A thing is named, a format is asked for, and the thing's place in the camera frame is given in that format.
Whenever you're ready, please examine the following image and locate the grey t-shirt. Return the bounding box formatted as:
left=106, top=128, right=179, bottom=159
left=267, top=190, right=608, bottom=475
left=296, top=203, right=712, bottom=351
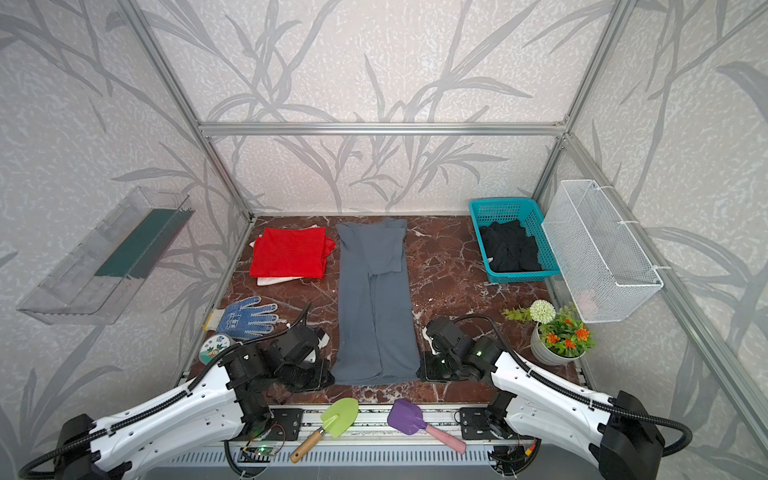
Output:
left=332, top=218, right=420, bottom=386

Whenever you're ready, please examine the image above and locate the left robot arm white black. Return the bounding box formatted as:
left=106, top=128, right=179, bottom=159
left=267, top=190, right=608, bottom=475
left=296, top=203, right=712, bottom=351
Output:
left=53, top=323, right=334, bottom=479

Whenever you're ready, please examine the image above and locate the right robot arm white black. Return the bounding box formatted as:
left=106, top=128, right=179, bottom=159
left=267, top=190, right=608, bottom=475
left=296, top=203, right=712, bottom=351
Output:
left=420, top=317, right=665, bottom=479

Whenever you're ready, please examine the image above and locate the blue dotted work glove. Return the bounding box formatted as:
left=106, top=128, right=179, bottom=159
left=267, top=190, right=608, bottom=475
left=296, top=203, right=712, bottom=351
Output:
left=204, top=296, right=279, bottom=340

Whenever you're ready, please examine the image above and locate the small green circuit board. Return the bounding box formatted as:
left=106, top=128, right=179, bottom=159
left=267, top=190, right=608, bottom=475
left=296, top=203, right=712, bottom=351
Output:
left=240, top=445, right=283, bottom=463

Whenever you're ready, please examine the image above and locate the round tape roll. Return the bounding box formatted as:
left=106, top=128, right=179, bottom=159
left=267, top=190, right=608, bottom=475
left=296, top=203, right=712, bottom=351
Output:
left=198, top=333, right=233, bottom=365

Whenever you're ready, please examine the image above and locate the potted artificial flower plant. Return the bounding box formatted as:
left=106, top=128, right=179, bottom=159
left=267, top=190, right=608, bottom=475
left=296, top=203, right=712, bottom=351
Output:
left=501, top=299, right=595, bottom=366

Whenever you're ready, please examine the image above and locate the red folded t-shirt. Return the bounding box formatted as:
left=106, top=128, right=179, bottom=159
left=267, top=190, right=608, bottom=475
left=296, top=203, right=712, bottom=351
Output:
left=249, top=226, right=337, bottom=280

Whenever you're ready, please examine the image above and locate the black t-shirt in basket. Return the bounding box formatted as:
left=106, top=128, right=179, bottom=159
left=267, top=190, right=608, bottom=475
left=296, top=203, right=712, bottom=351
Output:
left=479, top=220, right=542, bottom=273

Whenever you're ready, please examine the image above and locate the teal plastic basket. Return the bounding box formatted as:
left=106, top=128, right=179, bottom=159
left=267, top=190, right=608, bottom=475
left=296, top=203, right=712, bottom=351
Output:
left=469, top=198, right=560, bottom=284

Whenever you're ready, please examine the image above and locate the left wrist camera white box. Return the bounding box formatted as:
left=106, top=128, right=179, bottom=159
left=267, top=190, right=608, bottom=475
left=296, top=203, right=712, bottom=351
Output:
left=314, top=329, right=330, bottom=356

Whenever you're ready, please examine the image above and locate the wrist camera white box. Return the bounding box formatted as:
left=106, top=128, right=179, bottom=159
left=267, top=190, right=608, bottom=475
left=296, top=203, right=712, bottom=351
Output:
left=314, top=329, right=330, bottom=356
left=421, top=327, right=437, bottom=355

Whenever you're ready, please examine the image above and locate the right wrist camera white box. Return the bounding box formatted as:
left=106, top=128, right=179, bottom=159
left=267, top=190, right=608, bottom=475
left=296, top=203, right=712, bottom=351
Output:
left=421, top=327, right=437, bottom=355

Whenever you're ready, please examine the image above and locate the green garden trowel wooden handle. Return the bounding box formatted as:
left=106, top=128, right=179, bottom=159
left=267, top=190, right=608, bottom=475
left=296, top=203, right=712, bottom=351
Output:
left=290, top=398, right=359, bottom=463

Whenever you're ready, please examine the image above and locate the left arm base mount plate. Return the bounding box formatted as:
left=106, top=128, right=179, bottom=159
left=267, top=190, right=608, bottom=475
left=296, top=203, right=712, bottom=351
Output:
left=240, top=408, right=304, bottom=442

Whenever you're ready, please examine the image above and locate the purple scoop pink handle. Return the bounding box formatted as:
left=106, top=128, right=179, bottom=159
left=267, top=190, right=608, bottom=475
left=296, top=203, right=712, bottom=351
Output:
left=387, top=399, right=467, bottom=455

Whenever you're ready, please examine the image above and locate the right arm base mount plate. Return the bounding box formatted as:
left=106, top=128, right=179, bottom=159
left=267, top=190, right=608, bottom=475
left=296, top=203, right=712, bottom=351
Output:
left=457, top=407, right=517, bottom=441

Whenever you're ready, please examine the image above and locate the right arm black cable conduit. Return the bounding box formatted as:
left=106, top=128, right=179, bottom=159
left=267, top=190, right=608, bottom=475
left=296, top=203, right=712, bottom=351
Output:
left=452, top=313, right=694, bottom=457

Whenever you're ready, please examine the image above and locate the white wire mesh basket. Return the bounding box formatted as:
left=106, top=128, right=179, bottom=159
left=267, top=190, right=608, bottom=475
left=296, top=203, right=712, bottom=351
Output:
left=542, top=179, right=664, bottom=323

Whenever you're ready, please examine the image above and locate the aluminium frame enclosure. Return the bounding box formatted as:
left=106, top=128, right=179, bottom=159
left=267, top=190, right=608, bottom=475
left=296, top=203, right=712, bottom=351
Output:
left=117, top=1, right=767, bottom=449

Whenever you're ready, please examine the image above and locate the clear plastic wall shelf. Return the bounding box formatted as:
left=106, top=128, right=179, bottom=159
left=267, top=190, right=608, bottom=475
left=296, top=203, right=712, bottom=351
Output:
left=17, top=187, right=195, bottom=326

